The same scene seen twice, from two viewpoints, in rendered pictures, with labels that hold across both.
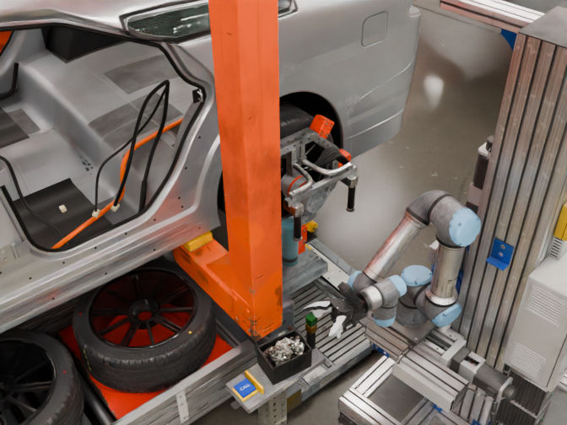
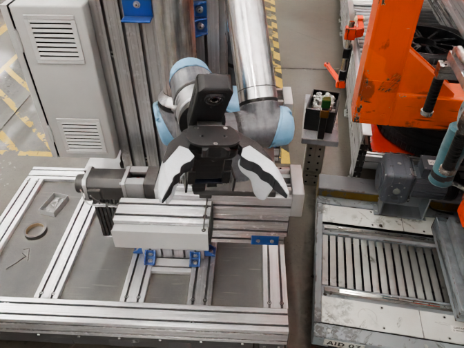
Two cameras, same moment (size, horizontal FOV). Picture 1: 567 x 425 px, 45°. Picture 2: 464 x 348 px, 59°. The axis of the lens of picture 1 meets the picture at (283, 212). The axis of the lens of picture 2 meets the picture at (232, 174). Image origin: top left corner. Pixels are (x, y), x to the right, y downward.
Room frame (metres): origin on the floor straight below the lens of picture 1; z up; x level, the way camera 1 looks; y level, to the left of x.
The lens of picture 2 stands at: (2.90, -1.47, 1.56)
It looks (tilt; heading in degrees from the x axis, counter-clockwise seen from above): 40 degrees down; 139
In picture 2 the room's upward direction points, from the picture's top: straight up
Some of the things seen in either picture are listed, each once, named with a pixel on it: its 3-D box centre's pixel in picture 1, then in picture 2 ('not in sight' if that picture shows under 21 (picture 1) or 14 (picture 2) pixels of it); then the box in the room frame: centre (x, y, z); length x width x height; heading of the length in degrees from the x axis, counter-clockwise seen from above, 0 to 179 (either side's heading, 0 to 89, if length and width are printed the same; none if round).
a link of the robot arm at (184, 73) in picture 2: not in sight; (192, 90); (2.38, -1.10, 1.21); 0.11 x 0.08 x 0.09; 150
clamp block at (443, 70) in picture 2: (293, 206); (451, 70); (2.42, -0.05, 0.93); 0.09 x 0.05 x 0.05; 38
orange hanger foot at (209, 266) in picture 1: (213, 255); (457, 88); (2.35, 0.33, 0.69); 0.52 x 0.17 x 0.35; 38
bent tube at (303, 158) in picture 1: (326, 157); not in sight; (2.65, -0.20, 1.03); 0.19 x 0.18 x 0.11; 38
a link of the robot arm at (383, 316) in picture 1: (381, 307); not in sight; (1.63, -0.34, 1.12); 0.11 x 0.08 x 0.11; 31
